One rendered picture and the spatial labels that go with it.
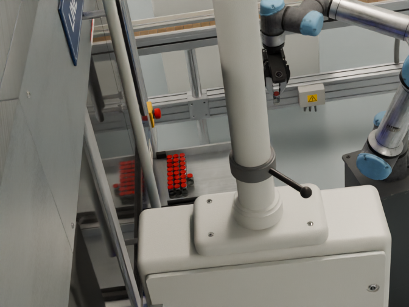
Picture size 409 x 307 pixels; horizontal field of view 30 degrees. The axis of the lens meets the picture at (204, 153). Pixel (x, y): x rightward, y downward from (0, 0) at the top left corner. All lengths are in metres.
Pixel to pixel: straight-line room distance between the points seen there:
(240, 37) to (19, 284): 0.54
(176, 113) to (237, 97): 2.34
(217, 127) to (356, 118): 0.77
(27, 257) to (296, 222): 0.67
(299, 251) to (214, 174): 1.20
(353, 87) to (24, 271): 2.86
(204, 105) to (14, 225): 2.73
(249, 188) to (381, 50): 3.45
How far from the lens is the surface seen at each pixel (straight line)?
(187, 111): 3.62
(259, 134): 1.34
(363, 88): 3.68
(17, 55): 1.11
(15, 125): 0.98
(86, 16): 1.59
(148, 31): 3.40
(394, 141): 2.46
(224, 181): 2.63
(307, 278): 1.53
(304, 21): 2.33
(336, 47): 4.85
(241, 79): 1.26
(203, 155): 2.74
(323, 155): 4.04
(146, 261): 1.51
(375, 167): 2.52
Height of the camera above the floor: 2.65
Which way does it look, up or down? 40 degrees down
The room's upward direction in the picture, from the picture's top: 9 degrees counter-clockwise
